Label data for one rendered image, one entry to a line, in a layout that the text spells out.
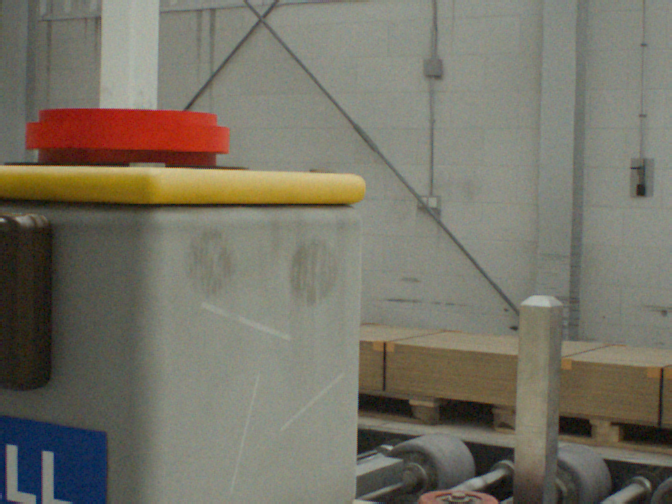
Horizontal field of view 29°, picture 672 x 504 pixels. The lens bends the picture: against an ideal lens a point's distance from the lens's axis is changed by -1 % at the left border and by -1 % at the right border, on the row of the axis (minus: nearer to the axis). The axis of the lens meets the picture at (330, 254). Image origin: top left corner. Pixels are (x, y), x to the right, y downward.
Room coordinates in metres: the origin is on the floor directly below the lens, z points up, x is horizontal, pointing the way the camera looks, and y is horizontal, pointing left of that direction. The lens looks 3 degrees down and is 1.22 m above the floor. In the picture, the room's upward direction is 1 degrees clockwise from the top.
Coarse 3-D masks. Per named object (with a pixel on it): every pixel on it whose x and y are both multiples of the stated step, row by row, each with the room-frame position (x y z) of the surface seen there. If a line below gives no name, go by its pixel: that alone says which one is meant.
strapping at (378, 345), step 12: (384, 348) 6.92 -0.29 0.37; (384, 360) 6.92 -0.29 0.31; (564, 360) 6.36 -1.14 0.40; (384, 372) 6.92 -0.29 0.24; (648, 372) 6.13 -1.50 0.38; (660, 372) 6.10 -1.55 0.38; (384, 384) 6.91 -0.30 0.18; (660, 384) 6.10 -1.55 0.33; (660, 396) 6.09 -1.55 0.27; (660, 408) 6.09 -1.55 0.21; (660, 420) 6.09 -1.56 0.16
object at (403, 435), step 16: (368, 432) 2.07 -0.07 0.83; (384, 432) 2.05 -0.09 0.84; (400, 432) 2.04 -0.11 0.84; (416, 432) 2.03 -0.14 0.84; (368, 448) 2.07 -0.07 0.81; (480, 448) 1.97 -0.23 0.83; (496, 448) 1.95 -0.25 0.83; (512, 448) 1.94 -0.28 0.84; (480, 464) 1.97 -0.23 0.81; (608, 464) 1.86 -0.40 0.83; (624, 464) 1.85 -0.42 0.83; (640, 464) 1.84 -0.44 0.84; (656, 464) 1.82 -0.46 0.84; (624, 480) 1.85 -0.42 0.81; (496, 496) 1.95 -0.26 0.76
